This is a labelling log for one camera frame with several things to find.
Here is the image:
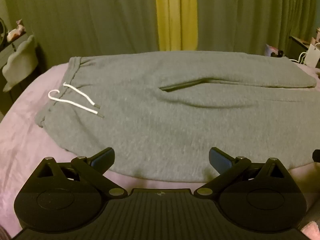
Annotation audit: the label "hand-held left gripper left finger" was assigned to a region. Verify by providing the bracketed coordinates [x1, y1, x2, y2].
[32, 147, 128, 198]

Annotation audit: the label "pink bed blanket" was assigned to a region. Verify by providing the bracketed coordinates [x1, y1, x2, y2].
[0, 61, 320, 238]

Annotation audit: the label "white box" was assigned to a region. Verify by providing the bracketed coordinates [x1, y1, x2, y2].
[303, 43, 320, 68]

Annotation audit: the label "pink bag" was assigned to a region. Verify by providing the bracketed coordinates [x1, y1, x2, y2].
[264, 43, 284, 57]

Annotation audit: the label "grey sweatpants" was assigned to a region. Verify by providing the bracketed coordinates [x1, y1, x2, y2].
[35, 51, 317, 183]

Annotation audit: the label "dark side table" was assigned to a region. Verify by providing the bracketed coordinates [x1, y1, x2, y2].
[289, 36, 313, 60]

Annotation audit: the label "pink fluffy cloth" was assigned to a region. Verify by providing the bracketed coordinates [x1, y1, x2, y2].
[299, 219, 320, 240]

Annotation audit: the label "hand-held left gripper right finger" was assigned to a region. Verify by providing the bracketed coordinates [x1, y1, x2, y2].
[194, 147, 290, 198]

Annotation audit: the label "white cable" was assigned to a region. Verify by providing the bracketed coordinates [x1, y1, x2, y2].
[291, 52, 307, 63]

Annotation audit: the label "yellow curtain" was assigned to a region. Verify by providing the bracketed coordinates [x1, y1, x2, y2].
[154, 0, 199, 52]

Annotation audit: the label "green curtain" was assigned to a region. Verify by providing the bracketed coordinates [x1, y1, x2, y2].
[2, 0, 318, 68]

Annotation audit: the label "pink plush toy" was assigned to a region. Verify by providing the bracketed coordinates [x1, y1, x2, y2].
[7, 19, 27, 42]

